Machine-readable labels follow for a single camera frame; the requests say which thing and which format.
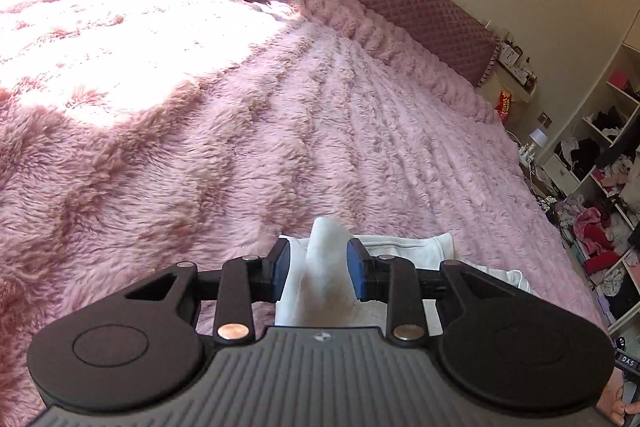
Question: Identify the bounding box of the pile of mixed clothes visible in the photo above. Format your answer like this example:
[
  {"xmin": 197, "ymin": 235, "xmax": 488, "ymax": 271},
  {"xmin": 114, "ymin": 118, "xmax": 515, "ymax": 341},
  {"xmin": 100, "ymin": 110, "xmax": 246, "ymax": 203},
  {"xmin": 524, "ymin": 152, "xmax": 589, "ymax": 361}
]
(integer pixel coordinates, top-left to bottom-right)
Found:
[{"xmin": 550, "ymin": 194, "xmax": 640, "ymax": 298}]

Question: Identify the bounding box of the pink box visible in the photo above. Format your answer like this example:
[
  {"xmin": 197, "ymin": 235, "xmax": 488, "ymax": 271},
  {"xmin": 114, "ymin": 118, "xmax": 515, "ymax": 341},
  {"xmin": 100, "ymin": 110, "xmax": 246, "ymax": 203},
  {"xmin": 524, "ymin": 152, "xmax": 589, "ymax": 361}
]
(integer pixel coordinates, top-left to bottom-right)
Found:
[{"xmin": 607, "ymin": 67, "xmax": 631, "ymax": 90}]

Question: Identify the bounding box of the white printed sweatshirt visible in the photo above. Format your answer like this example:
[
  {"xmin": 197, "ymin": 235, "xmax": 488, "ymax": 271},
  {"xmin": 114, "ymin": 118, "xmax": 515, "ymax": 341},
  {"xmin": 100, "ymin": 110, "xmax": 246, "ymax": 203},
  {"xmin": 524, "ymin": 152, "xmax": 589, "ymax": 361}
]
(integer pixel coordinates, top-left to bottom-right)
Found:
[{"xmin": 274, "ymin": 216, "xmax": 541, "ymax": 328}]

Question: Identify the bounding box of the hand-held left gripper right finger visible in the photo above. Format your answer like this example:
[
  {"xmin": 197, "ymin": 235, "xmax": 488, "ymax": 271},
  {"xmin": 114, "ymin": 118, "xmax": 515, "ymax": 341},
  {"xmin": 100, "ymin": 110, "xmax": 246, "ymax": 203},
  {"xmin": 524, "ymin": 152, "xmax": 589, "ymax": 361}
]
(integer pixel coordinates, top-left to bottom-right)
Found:
[{"xmin": 346, "ymin": 237, "xmax": 531, "ymax": 344}]

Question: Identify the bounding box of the white open shelf unit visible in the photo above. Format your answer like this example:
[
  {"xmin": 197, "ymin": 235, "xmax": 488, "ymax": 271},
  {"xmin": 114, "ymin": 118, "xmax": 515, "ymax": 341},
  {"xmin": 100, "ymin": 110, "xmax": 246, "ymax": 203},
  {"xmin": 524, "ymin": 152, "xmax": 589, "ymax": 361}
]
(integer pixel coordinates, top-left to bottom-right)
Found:
[{"xmin": 542, "ymin": 42, "xmax": 640, "ymax": 323}]

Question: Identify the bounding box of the red snack bag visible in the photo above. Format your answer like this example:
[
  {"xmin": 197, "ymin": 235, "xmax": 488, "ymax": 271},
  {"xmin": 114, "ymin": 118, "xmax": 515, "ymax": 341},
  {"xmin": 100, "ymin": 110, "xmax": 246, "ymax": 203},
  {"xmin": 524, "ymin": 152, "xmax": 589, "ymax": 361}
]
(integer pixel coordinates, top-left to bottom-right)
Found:
[{"xmin": 495, "ymin": 90, "xmax": 514, "ymax": 122}]

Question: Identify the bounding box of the cluttered wall shelf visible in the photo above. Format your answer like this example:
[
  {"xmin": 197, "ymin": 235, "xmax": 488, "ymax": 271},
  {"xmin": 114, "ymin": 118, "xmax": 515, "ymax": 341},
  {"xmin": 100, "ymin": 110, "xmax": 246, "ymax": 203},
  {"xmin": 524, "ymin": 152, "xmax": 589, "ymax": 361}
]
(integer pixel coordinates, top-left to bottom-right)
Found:
[{"xmin": 497, "ymin": 38, "xmax": 540, "ymax": 96}]

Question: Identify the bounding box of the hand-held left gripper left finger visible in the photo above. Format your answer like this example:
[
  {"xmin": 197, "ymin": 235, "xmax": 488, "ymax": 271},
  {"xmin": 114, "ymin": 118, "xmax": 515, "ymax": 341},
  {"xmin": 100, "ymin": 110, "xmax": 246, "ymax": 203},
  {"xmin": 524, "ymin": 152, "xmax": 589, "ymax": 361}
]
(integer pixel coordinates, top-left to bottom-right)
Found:
[{"xmin": 122, "ymin": 238, "xmax": 292, "ymax": 347}]

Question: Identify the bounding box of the person's right hand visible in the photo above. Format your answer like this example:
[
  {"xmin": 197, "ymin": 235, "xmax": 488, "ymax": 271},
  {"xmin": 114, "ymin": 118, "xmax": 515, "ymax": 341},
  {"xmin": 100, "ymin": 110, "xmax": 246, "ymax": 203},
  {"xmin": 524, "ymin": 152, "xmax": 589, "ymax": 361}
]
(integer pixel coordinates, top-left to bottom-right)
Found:
[{"xmin": 596, "ymin": 372, "xmax": 640, "ymax": 427}]

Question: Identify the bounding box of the pink fluffy blanket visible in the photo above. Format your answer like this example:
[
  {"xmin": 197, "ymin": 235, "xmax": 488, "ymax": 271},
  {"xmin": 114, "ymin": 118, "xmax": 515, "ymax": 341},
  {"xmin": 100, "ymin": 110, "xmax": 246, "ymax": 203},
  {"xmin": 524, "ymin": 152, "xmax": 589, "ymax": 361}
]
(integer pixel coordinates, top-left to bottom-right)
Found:
[{"xmin": 0, "ymin": 0, "xmax": 611, "ymax": 427}]

